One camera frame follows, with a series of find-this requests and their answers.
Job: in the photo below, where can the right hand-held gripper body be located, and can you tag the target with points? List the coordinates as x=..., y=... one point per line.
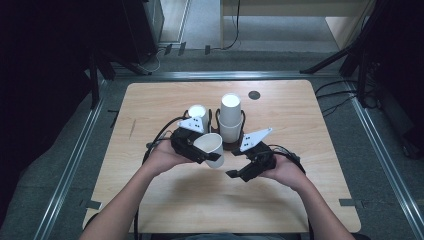
x=263, y=158

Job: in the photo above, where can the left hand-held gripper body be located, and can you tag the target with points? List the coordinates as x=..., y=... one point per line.
x=181, y=140

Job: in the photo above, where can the person's right hand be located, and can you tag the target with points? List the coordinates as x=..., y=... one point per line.
x=286, y=171

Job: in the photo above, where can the person's left hand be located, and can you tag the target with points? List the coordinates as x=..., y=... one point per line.
x=161, y=158

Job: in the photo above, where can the short white paper cup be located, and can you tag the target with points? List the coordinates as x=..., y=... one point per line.
x=197, y=110

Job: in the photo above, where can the black round table grommet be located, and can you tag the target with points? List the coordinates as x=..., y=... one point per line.
x=254, y=95

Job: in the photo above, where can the grey tape strip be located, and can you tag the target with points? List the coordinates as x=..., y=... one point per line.
x=90, y=204
x=351, y=202

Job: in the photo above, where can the black metal stand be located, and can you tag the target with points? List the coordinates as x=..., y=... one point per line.
x=95, y=80

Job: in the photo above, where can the dark cabinet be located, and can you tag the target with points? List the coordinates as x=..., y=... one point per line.
x=143, y=26

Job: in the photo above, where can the black tripod stand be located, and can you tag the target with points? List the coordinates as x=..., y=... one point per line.
x=353, y=50

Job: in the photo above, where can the light wooden desk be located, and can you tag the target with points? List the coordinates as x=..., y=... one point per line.
x=293, y=8

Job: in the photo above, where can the metal floor rail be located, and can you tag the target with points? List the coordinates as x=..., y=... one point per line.
x=226, y=75
x=70, y=166
x=386, y=160

